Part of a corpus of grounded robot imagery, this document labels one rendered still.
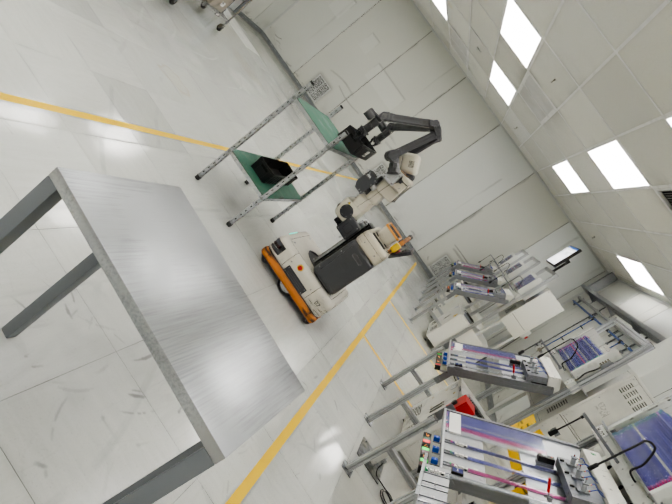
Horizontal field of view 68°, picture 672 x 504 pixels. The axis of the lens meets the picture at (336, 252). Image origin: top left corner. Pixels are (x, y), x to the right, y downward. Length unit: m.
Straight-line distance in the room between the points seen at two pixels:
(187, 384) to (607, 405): 3.21
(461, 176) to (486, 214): 0.95
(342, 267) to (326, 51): 8.55
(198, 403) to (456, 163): 10.12
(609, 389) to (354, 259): 1.90
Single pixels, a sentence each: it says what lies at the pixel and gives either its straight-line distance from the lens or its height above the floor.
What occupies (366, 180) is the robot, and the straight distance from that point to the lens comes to 3.72.
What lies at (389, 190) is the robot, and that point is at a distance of 3.74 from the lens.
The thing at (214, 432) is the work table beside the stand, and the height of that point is 0.80.
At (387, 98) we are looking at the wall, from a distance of 11.25.
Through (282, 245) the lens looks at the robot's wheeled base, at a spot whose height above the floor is 0.22.
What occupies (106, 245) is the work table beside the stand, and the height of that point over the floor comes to 0.80.
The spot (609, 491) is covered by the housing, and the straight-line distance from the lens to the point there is 2.62.
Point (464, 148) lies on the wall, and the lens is 10.97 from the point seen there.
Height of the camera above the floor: 1.43
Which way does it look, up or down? 15 degrees down
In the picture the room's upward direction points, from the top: 55 degrees clockwise
